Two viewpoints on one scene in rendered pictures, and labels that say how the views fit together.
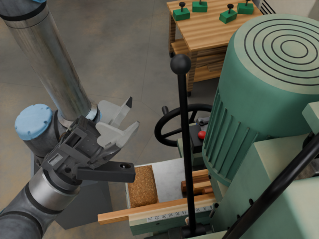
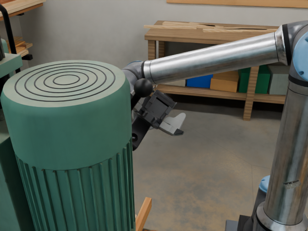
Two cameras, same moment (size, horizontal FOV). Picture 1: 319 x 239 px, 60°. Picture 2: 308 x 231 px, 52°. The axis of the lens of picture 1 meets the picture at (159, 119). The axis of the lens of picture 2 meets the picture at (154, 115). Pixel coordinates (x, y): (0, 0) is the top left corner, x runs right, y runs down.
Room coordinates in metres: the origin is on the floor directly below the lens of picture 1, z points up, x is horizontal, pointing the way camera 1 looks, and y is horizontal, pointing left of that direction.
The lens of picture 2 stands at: (0.59, -0.49, 1.68)
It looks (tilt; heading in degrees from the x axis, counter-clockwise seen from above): 29 degrees down; 117
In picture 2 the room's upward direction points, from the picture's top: straight up
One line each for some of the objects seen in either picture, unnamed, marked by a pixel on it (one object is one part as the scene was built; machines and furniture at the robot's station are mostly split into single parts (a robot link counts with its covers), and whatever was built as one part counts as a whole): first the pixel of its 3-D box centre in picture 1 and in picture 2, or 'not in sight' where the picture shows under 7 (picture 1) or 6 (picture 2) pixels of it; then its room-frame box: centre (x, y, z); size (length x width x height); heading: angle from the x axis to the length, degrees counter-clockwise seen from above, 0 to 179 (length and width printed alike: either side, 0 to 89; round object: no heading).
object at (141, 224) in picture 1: (229, 206); not in sight; (0.26, -0.21, 0.93); 0.60 x 0.02 x 0.06; 101
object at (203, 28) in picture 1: (214, 40); not in sight; (1.80, -0.44, 0.32); 0.66 x 0.57 x 0.64; 105
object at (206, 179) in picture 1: (220, 179); not in sight; (0.35, -0.20, 0.92); 0.26 x 0.02 x 0.05; 101
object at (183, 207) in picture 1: (227, 201); not in sight; (0.28, -0.21, 0.92); 0.60 x 0.02 x 0.05; 101
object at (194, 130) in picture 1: (208, 132); not in sight; (0.49, -0.16, 0.99); 0.13 x 0.11 x 0.06; 101
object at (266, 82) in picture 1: (260, 115); (79, 167); (0.30, -0.18, 1.35); 0.18 x 0.18 x 0.31
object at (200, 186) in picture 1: (221, 184); not in sight; (0.34, -0.20, 0.93); 0.19 x 0.01 x 0.06; 101
